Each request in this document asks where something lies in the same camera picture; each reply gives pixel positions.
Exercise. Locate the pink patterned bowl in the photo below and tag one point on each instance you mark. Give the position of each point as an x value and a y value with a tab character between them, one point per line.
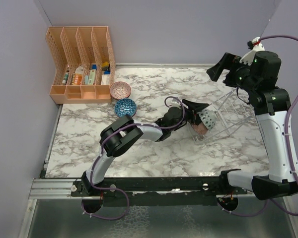
120	90

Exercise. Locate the black mounting base rail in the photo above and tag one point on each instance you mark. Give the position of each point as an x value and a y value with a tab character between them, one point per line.
153	191

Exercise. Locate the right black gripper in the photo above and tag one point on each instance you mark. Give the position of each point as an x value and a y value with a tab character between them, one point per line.
228	61

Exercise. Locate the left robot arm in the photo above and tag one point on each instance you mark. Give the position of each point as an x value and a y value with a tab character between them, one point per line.
121	135

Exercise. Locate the light blue patterned bowl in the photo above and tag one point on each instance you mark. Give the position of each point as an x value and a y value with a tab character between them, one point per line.
208	118

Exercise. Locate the orange plastic file organizer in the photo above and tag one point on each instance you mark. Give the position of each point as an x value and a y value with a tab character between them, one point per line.
85	64

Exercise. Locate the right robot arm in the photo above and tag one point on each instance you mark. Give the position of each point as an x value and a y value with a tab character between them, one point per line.
271	105

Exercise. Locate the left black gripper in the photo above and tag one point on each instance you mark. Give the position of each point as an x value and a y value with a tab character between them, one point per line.
194	118

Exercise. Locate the dark blue patterned bowl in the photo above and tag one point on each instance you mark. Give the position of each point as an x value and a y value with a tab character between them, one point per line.
124	107

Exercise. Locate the white wire dish rack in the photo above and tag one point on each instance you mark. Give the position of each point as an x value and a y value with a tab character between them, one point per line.
230	113

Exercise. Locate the red floral bowl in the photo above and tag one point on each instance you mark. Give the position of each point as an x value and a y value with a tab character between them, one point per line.
201	128

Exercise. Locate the aluminium frame rail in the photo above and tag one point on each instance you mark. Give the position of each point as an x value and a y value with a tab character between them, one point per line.
52	188

